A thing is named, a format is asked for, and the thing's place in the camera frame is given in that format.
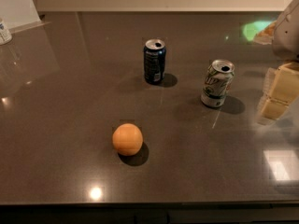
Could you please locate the dark blue soda can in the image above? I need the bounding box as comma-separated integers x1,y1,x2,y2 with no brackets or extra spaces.
143,38,166,84

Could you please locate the orange fruit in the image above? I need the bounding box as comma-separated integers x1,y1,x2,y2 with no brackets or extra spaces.
112,123,143,156

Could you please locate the white container at left edge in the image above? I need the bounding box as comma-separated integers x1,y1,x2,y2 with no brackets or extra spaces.
0,18,12,45

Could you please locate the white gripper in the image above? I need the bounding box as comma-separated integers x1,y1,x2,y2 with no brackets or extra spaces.
257,0,299,121

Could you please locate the white green 7up can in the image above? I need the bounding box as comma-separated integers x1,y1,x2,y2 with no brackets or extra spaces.
201,59,235,108

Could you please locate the white board leaning on wall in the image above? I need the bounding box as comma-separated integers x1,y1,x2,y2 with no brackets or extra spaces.
0,0,47,34

